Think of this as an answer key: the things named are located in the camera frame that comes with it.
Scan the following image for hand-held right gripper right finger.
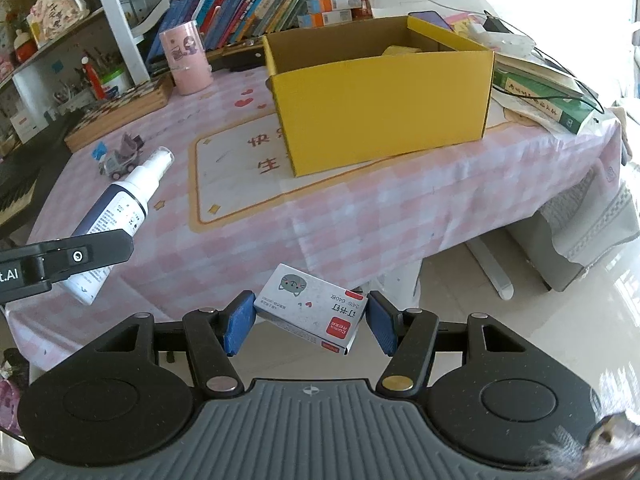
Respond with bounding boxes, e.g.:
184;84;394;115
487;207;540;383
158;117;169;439
365;290;538;397

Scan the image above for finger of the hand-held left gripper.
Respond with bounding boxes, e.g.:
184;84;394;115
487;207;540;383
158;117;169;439
30;228;135;281

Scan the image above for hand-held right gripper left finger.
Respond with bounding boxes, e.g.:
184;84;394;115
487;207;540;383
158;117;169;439
90;290;257;397

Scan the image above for white staple box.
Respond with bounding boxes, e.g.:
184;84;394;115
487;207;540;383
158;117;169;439
252;263;369;355

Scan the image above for white blue spray bottle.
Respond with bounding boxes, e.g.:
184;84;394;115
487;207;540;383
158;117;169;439
52;146;176;306

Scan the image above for grey purple toy car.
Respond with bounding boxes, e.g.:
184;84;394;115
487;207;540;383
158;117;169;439
100;132;142;181

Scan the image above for yellow cardboard box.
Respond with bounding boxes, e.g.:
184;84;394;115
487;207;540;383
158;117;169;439
262;15;496;177

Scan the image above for black electronic keyboard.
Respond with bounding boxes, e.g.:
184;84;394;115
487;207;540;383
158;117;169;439
0;110;83;241

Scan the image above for white box with red label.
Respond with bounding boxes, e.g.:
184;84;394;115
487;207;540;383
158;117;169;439
10;107;41;143

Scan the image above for wooden chessboard box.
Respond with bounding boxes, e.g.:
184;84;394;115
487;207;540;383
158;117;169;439
64;76;175;153

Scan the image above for green lid white jar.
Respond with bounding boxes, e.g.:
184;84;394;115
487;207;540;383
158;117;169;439
102;71;132;98

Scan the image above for red pen with white cap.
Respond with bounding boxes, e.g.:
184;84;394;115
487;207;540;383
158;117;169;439
82;57;107;101

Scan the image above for bunch of pens and brushes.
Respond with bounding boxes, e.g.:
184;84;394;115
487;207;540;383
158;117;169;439
52;47;126;106

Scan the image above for red round jar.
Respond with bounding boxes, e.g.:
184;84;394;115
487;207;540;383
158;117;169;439
12;30;38;65

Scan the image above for pink cylinder container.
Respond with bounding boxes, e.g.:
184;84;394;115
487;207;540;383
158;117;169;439
158;20;212;96

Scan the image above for grey patterned cloth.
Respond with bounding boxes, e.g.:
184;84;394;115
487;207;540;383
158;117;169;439
540;160;640;291

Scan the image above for white shelf unit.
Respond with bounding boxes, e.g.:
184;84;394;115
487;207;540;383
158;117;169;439
0;0;311;126

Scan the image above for pink white ceramic figurine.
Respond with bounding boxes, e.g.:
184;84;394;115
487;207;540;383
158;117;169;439
26;0;91;43

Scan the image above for dark book with white pages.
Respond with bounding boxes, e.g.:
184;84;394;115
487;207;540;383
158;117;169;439
132;0;171;36

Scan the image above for green thick book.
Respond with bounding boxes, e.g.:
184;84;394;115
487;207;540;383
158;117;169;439
492;70;606;135

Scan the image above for row of colourful books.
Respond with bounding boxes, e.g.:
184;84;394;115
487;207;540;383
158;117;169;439
147;0;358;53

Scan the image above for white paperback book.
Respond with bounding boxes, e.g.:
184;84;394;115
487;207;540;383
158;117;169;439
495;47;586;96

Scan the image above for black smartphone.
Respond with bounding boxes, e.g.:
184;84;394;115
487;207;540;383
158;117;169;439
407;10;453;33

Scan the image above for pink yellow notepad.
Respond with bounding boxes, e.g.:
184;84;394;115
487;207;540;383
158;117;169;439
445;12;481;36

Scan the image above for orange white small box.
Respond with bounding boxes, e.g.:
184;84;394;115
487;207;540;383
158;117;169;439
297;10;353;28
307;0;363;13

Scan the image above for white papers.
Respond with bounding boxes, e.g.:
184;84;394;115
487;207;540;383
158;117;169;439
370;0;488;21

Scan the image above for black cable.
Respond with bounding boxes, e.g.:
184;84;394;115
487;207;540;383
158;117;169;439
415;0;631;166

